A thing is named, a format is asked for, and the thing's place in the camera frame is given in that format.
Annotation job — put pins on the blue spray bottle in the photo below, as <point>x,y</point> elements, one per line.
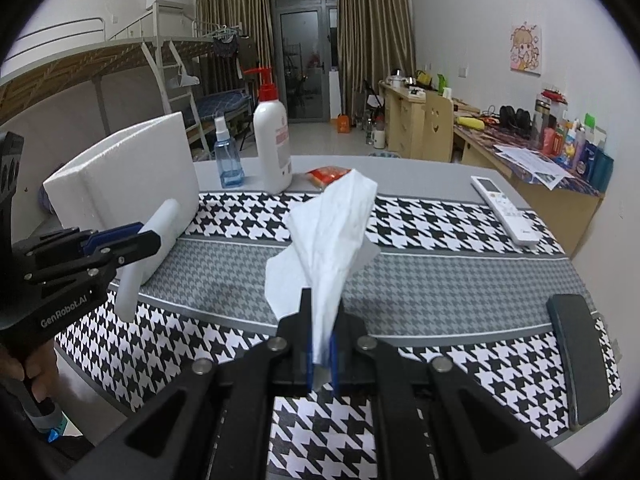
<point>229,165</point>

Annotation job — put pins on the white metal bunk bed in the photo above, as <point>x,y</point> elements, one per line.
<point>75,70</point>
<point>150,25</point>

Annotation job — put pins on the cartoon wall poster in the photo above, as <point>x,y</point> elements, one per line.
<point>526,47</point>

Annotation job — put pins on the white wall switch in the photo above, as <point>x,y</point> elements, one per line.
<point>463,72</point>

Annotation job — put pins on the houndstooth table mat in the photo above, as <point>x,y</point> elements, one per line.
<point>425,220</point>

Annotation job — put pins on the white plastic jug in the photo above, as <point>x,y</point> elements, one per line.
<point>379,139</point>

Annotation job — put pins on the white tissue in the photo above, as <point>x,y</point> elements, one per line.
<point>330,240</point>

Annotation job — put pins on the wooden desk with cloth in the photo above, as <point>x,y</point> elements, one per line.
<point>565,215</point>

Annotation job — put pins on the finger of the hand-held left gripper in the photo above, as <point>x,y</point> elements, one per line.
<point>117,236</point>
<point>137,249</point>

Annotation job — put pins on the wooden smiley face chair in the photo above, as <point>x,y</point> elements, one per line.
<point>436,127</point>

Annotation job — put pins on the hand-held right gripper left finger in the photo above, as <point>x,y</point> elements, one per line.
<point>299,351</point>

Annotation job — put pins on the yellow object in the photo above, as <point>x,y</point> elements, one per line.
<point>471,122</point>

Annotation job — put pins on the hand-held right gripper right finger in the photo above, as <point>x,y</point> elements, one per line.
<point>351,351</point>

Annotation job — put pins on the red snack packet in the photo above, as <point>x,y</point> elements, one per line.
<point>327,177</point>

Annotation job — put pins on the black chair armrest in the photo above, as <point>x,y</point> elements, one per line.
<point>580,360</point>

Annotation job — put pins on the white foam box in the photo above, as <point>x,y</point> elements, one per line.
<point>140,175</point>

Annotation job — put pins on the white remote control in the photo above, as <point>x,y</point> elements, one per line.
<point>505,207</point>

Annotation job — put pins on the patterned waste bin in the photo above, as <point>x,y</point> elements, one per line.
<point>384,154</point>

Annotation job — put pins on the green bag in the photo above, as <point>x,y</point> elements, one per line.
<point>442,84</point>

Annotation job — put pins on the blue mattress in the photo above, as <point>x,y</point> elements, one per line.
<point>222,102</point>

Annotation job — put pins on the group of toiletry bottles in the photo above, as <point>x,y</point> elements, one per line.
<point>575,145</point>

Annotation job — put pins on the wooden desk with drawers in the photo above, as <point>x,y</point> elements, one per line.
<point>400,120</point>

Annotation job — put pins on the person's left hand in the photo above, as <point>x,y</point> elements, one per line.
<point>44,377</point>

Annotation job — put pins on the white bed ladder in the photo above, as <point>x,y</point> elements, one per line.
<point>175,90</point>

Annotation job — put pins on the white air conditioner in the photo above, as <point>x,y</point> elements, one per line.
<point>167,0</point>

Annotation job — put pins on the white lotion bottle red pump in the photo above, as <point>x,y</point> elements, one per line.
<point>272,145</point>

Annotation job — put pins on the dark patterned desk cloth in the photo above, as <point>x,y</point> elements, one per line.
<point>500,137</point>

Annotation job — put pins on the orange container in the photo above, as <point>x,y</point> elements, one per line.
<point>343,124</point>

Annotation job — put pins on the dark hanging clothes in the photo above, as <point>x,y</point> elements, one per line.
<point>226,45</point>

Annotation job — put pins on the brown curtain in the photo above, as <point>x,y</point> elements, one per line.
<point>230,10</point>
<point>375,40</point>

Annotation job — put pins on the glass balcony door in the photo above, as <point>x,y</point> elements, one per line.
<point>302,50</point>

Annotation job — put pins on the printed paper sheets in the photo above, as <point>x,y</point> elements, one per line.
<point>532,165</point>

